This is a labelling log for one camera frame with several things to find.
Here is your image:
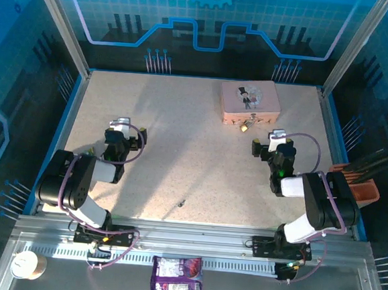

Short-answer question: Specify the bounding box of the pink tin box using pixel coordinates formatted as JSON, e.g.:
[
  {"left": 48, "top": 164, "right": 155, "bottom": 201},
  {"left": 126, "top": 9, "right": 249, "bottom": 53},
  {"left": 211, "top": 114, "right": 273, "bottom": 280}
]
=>
[{"left": 217, "top": 76, "right": 284, "bottom": 129}]

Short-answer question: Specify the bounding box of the orange knife block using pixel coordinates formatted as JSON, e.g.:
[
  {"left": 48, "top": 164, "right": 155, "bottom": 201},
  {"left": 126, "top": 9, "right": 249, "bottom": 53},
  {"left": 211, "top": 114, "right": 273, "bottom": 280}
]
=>
[{"left": 324, "top": 161, "right": 383, "bottom": 211}]

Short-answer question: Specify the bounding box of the purple snack packet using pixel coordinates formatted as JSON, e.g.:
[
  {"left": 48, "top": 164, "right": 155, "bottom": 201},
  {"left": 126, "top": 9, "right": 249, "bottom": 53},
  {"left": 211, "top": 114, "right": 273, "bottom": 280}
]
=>
[{"left": 149, "top": 253, "right": 208, "bottom": 290}]

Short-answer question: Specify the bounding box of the white paper cup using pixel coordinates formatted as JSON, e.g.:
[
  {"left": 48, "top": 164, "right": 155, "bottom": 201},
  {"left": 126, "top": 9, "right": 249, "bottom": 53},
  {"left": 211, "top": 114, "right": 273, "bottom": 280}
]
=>
[{"left": 9, "top": 249, "right": 49, "bottom": 283}]

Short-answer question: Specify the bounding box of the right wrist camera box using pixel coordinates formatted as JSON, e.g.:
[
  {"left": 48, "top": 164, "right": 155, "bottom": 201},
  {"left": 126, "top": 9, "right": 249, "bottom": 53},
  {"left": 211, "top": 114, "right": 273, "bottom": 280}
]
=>
[{"left": 267, "top": 127, "right": 289, "bottom": 153}]

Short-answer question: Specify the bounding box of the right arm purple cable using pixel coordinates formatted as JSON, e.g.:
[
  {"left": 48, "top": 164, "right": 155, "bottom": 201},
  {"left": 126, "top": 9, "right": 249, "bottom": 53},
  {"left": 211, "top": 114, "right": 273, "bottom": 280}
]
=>
[{"left": 272, "top": 131, "right": 355, "bottom": 289}]

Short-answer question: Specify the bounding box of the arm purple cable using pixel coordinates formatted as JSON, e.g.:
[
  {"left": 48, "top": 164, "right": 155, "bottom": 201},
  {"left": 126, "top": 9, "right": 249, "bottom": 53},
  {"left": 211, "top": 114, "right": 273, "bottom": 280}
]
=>
[
  {"left": 50, "top": 117, "right": 150, "bottom": 276},
  {"left": 272, "top": 131, "right": 355, "bottom": 289}
]

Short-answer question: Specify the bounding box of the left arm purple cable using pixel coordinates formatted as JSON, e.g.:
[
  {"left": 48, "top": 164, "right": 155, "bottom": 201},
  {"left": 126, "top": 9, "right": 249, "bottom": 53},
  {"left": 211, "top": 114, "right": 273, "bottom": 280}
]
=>
[{"left": 50, "top": 117, "right": 150, "bottom": 276}]

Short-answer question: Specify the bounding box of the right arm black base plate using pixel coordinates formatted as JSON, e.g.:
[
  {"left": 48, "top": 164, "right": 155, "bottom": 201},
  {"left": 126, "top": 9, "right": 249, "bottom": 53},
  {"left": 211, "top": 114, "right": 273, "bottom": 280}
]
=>
[{"left": 250, "top": 234, "right": 314, "bottom": 263}]

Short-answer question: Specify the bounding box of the black knife handle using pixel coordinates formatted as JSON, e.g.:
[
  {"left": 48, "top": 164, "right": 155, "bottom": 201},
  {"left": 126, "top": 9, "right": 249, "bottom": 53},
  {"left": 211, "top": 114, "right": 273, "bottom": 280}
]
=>
[
  {"left": 347, "top": 162, "right": 388, "bottom": 188},
  {"left": 345, "top": 152, "right": 388, "bottom": 181},
  {"left": 341, "top": 145, "right": 388, "bottom": 176}
]

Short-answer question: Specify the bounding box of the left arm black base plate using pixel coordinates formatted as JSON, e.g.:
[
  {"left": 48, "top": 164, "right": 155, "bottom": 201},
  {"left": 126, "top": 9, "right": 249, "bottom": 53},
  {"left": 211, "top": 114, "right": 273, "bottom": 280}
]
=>
[{"left": 73, "top": 221, "right": 141, "bottom": 248}]

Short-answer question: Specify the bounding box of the aluminium frame rail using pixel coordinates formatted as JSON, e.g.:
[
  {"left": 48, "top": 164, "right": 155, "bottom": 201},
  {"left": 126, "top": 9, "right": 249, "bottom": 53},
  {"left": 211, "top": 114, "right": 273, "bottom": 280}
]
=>
[{"left": 14, "top": 208, "right": 373, "bottom": 268}]

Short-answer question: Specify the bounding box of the white slotted cable duct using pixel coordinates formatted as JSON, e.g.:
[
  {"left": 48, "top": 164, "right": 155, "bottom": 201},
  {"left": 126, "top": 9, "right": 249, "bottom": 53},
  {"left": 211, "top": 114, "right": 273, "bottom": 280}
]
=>
[{"left": 23, "top": 241, "right": 280, "bottom": 277}]

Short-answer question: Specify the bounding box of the aluminium frame post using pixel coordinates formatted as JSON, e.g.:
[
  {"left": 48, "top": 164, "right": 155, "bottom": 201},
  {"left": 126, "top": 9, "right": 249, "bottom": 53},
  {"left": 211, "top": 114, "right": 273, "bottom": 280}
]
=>
[
  {"left": 321, "top": 0, "right": 388, "bottom": 102},
  {"left": 20, "top": 0, "right": 98, "bottom": 78}
]

